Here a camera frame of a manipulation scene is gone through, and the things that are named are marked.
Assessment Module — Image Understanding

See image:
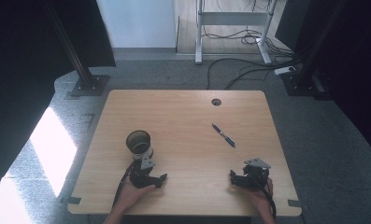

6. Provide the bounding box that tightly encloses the tangled black cable bundle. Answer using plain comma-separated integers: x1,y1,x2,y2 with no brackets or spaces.
202,25,295,58

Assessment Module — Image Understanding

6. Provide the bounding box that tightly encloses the black metal stand post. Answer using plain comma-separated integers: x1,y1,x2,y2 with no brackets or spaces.
280,0,350,98
46,0,110,98

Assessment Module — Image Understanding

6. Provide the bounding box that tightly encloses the person's right hand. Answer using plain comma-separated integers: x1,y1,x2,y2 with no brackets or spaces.
246,176,275,217

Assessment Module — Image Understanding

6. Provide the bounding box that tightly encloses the person's left hand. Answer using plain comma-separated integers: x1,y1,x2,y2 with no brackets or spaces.
112,175,157,216

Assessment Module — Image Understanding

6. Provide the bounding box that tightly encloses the white power strip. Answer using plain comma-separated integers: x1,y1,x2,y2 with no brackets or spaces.
273,65,297,77

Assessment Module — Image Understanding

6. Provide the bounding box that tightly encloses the white metal desk frame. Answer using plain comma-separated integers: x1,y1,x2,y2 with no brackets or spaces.
194,0,279,65

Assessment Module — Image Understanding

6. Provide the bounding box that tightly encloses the long black floor cable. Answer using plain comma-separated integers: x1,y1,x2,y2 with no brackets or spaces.
206,57,301,91

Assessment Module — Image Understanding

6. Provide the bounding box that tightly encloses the left hand-held gripper cable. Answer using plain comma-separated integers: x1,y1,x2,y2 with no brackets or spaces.
112,160,138,210

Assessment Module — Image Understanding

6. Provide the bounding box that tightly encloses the black curtain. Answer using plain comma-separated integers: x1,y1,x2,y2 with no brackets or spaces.
0,0,118,203
275,0,371,163

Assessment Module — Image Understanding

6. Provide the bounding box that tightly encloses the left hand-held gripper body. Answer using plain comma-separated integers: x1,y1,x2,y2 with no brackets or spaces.
128,156,159,189

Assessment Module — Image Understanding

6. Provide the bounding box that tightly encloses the dark pen holder cup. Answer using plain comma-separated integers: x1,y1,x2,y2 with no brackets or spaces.
125,130,154,161

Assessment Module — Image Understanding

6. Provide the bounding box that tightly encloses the right hand-held gripper cable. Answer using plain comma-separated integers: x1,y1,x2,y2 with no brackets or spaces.
253,175,278,219

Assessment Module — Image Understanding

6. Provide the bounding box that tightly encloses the hand-held gripper cable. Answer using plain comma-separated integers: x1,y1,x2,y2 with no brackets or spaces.
253,175,278,219
112,160,138,210

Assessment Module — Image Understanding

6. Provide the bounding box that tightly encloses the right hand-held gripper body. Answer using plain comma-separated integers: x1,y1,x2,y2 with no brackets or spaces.
235,157,272,190

